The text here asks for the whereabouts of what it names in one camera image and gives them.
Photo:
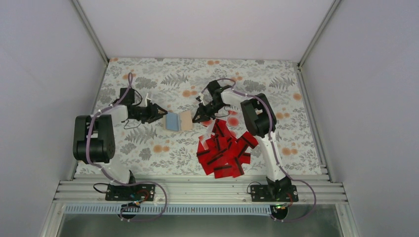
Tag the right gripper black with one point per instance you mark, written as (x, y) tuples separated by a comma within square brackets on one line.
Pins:
[(202, 113)]

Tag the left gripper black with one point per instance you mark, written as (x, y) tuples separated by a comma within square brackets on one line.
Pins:
[(152, 113)]

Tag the beige card holder wallet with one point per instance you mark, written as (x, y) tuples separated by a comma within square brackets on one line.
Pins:
[(178, 122)]

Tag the red card pile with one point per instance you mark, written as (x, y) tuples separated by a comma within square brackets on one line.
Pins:
[(219, 127), (247, 140), (225, 146), (223, 171), (206, 156)]

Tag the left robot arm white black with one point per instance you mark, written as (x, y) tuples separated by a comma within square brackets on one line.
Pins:
[(94, 139)]

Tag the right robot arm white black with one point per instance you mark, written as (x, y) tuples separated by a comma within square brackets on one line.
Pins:
[(260, 122)]

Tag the clear card red dot left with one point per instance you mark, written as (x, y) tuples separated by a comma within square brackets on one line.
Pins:
[(207, 123)]

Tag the clear card red dot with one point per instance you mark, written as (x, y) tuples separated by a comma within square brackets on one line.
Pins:
[(232, 118), (207, 123)]

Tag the clear card red dot right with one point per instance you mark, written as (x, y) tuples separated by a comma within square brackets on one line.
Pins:
[(232, 118)]

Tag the red card bottom pile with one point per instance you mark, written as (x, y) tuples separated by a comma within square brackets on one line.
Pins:
[(223, 171)]

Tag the red card lower right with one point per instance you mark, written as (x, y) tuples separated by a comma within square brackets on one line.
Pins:
[(236, 167)]

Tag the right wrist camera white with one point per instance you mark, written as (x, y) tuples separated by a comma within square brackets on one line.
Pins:
[(205, 97)]

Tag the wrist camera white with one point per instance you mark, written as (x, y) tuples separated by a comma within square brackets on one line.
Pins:
[(205, 97), (146, 100)]

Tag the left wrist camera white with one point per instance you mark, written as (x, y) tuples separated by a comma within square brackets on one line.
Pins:
[(146, 100)]

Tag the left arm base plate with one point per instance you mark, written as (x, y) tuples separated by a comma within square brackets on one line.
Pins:
[(132, 193)]

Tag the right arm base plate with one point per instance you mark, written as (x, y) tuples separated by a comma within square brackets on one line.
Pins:
[(261, 193)]

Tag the aluminium rail frame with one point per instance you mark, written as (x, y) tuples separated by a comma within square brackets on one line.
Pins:
[(194, 189)]

